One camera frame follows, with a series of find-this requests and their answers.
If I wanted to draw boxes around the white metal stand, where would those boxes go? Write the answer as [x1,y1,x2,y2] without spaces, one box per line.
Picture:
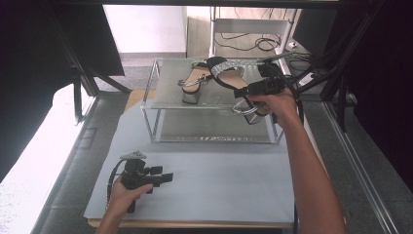
[208,5,299,76]

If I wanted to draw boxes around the silver two-tier shoe rack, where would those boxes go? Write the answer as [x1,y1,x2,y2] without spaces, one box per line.
[139,58,287,144]

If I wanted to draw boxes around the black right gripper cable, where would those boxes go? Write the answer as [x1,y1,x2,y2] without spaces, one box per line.
[282,71,306,126]

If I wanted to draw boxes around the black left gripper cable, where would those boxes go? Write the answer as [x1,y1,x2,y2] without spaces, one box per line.
[105,158,127,209]

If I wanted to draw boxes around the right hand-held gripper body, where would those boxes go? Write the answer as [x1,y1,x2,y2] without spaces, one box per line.
[247,53,290,96]

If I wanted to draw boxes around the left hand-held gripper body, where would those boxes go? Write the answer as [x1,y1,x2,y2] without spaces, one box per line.
[111,149,158,215]

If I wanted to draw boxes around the person's left hand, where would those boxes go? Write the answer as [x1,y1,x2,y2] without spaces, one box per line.
[107,175,154,219]

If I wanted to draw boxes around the aluminium floor rail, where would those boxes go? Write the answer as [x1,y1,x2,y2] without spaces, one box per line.
[320,99,395,234]

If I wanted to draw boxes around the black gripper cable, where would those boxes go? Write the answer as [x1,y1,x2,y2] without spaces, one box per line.
[282,71,306,126]
[105,158,127,209]

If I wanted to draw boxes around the person's right hand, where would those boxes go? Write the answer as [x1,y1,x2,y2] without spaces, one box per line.
[247,89,300,127]

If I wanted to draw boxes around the black sandal with rhinestone strap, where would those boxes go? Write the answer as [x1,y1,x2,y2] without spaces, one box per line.
[206,57,275,126]
[177,60,214,105]

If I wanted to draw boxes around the black metal frame strut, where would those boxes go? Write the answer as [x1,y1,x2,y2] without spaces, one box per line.
[285,6,388,133]
[48,0,132,125]

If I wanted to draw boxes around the black curtain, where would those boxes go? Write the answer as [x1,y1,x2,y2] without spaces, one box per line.
[293,0,413,193]
[0,0,126,183]

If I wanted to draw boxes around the black floor cables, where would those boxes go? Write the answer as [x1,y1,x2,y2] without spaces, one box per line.
[213,31,282,53]

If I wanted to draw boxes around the light blue table sheet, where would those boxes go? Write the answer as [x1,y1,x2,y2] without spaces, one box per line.
[83,97,323,225]

